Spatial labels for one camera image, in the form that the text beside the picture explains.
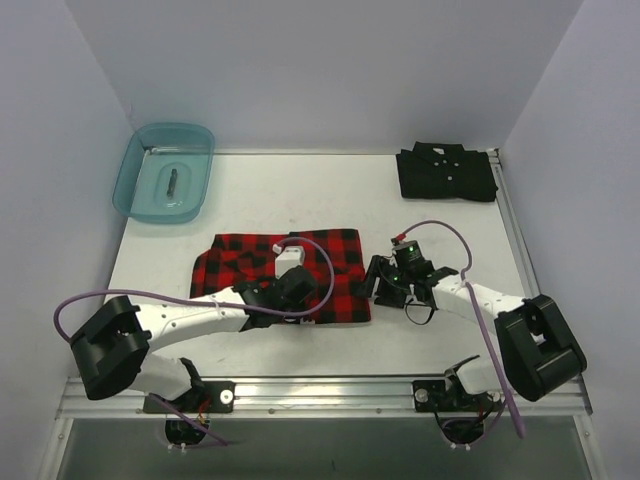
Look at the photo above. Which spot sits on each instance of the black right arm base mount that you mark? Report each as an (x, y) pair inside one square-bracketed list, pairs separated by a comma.
[(445, 394)]

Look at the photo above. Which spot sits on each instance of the folded black button shirt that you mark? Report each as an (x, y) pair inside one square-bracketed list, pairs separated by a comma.
[(436, 171)]

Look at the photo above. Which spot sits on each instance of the aluminium right side rail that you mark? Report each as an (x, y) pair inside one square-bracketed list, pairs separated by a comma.
[(513, 230)]

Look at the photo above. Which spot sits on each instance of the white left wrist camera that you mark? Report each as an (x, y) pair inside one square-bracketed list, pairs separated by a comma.
[(287, 258)]

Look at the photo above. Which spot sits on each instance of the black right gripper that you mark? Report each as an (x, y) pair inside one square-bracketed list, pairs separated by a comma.
[(382, 279)]

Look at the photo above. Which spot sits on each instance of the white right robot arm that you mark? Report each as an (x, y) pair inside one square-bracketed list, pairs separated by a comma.
[(538, 352)]

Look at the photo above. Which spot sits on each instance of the aluminium rail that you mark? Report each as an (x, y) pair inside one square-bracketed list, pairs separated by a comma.
[(513, 230), (275, 397)]

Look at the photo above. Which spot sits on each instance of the dark object in basin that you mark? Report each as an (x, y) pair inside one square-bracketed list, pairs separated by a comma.
[(172, 183)]

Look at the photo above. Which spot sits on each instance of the aluminium front rail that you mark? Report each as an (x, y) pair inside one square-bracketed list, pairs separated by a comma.
[(275, 397)]

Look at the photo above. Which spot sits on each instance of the red black plaid shirt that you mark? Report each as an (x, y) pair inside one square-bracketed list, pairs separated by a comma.
[(240, 257)]

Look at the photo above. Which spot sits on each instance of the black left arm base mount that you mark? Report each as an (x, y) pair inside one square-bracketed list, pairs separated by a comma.
[(211, 396)]

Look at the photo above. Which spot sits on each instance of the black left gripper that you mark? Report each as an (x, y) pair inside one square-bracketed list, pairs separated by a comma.
[(300, 284)]

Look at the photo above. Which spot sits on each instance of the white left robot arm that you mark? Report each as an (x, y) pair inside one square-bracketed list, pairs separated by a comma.
[(115, 349)]

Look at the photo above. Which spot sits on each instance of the teal plastic basin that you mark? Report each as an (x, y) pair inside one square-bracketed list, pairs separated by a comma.
[(153, 151)]

